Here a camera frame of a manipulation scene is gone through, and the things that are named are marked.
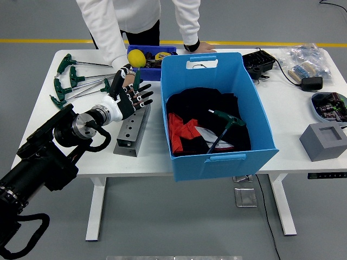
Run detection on black floor cable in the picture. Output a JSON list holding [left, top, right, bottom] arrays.
[[254, 174, 281, 260]]

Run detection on person's left hand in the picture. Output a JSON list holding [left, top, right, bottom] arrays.
[[196, 41, 217, 54]]

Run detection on black and red cloth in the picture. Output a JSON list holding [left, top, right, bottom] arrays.
[[165, 87, 252, 157]]

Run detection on pale blue oval tray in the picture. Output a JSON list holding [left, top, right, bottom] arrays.
[[310, 92, 347, 124]]

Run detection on grey block with square recess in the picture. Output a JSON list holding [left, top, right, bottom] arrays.
[[299, 122, 347, 163]]

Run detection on large green T-handle hex key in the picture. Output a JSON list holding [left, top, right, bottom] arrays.
[[207, 108, 247, 155]]

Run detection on black desk control panel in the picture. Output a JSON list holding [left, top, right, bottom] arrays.
[[307, 172, 347, 180]]

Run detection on dark electronic components pile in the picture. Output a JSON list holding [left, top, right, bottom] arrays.
[[312, 92, 347, 122]]

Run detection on thin black looped cable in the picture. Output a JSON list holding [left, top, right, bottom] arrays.
[[318, 0, 347, 14]]

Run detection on small dark blue parts bin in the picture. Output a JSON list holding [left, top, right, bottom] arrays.
[[123, 44, 178, 82]]

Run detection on white table leg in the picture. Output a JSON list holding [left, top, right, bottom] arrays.
[[85, 177, 107, 242], [267, 173, 298, 237]]

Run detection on small metal floor plate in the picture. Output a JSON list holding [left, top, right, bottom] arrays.
[[232, 174, 254, 183]]

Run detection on person's right hand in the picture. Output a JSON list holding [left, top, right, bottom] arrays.
[[121, 70, 137, 89]]

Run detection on dark small hardware parts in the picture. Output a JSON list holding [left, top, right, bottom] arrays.
[[145, 51, 163, 68]]

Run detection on black wristwatch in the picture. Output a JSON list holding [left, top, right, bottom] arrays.
[[183, 39, 201, 53]]

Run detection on black plastic tray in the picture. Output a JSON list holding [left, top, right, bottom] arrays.
[[241, 48, 277, 81]]

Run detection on beige resistor strip bundle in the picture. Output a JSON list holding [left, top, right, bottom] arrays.
[[287, 61, 317, 84]]

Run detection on grey metal tool stand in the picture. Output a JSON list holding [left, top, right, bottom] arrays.
[[113, 104, 152, 158]]

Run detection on black power adapter with cord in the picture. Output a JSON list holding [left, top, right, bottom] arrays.
[[274, 58, 324, 92]]

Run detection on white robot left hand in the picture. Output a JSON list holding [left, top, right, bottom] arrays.
[[101, 63, 155, 122]]

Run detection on large metal floor plate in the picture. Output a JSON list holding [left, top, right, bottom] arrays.
[[234, 187, 258, 209]]

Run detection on clear bag of blue parts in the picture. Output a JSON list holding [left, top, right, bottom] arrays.
[[276, 43, 333, 87]]

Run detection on large light blue plastic box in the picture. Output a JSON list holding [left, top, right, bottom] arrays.
[[159, 51, 280, 181]]

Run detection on person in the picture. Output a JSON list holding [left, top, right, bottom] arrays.
[[75, 0, 217, 90]]

